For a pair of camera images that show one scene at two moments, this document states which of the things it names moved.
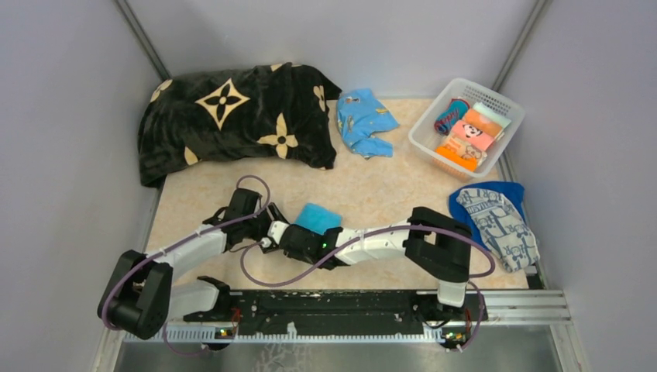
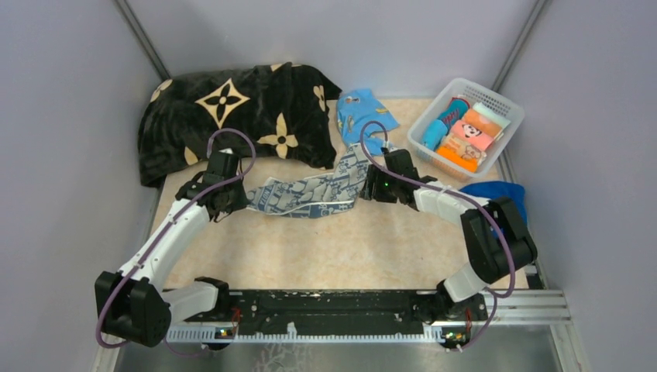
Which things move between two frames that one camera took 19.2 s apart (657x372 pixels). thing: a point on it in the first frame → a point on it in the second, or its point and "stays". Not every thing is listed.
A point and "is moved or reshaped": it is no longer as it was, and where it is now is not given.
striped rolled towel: (457, 108) stays
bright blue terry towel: (318, 218) → (433, 132)
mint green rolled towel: (482, 108) stays
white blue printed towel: (504, 230) is moved or reshaped
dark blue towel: (513, 192) stays
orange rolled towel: (477, 120) stays
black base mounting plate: (341, 312) stays
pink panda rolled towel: (472, 135) stays
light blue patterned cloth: (360, 115) stays
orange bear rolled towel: (461, 153) stays
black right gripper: (290, 253) → (371, 189)
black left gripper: (263, 213) → (241, 202)
